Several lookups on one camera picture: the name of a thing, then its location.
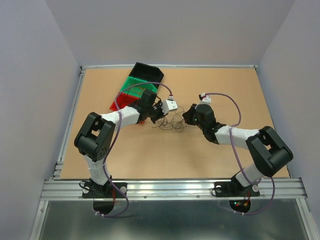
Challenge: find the green plastic bin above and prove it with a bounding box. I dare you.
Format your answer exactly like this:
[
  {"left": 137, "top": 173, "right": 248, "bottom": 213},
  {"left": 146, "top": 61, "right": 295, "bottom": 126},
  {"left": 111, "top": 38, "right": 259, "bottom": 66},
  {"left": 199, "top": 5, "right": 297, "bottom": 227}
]
[{"left": 120, "top": 76, "right": 158, "bottom": 97}]

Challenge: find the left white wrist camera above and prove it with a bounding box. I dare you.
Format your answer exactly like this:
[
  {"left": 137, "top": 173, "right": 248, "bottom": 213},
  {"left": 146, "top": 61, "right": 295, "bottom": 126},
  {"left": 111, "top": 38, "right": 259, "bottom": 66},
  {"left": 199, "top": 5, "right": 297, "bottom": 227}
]
[{"left": 162, "top": 95, "right": 178, "bottom": 115}]

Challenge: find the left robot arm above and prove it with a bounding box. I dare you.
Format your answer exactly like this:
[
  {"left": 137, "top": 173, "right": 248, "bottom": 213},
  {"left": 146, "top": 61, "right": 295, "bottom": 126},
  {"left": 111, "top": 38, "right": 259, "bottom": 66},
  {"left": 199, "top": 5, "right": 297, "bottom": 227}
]
[{"left": 74, "top": 90, "right": 177, "bottom": 199}]

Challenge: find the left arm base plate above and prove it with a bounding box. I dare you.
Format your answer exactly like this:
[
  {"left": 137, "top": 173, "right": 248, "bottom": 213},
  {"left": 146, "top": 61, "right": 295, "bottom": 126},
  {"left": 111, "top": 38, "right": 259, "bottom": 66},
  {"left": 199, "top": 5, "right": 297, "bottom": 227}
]
[{"left": 79, "top": 180, "right": 127, "bottom": 199}]

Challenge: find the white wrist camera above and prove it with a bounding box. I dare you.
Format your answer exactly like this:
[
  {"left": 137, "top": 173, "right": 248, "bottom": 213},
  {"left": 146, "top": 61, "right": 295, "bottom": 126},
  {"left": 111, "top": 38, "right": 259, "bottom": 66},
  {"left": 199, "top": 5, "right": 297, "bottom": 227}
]
[
  {"left": 162, "top": 95, "right": 178, "bottom": 115},
  {"left": 198, "top": 92, "right": 212, "bottom": 105}
]

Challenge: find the black plastic bin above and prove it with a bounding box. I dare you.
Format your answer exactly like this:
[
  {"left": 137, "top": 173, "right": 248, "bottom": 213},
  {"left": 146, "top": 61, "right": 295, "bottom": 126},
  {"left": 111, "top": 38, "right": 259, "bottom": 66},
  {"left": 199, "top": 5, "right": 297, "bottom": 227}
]
[{"left": 128, "top": 62, "right": 164, "bottom": 83}]

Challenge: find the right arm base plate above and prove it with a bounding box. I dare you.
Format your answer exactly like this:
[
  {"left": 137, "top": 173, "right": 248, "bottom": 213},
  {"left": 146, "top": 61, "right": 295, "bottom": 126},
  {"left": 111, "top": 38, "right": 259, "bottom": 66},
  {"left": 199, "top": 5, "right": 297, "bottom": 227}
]
[{"left": 211, "top": 181, "right": 260, "bottom": 198}]

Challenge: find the red plastic bin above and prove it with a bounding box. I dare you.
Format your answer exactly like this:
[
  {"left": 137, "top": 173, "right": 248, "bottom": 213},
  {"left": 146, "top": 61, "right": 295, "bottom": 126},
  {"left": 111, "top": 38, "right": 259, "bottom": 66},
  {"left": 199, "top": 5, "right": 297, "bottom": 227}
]
[{"left": 109, "top": 93, "right": 140, "bottom": 127}]

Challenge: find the aluminium mounting rail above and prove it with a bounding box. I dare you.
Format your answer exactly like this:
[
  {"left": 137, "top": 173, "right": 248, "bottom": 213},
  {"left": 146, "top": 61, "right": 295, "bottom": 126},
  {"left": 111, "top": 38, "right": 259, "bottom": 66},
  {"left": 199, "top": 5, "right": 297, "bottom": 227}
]
[{"left": 40, "top": 178, "right": 308, "bottom": 202}]

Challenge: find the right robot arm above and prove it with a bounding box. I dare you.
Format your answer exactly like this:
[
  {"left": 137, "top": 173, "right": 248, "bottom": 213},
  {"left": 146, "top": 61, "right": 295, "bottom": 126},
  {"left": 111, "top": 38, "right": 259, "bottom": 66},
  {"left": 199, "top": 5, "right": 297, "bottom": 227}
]
[{"left": 182, "top": 104, "right": 294, "bottom": 197}]

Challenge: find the grey cable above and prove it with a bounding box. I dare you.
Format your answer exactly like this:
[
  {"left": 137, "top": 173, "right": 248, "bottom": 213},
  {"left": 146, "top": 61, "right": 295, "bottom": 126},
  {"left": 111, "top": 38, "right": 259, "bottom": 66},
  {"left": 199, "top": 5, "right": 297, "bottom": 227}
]
[{"left": 151, "top": 107, "right": 188, "bottom": 132}]

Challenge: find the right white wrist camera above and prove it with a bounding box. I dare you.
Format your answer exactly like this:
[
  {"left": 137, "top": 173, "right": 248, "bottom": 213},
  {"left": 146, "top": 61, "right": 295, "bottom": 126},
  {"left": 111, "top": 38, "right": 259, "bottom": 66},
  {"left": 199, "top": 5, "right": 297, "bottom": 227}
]
[{"left": 198, "top": 92, "right": 212, "bottom": 105}]

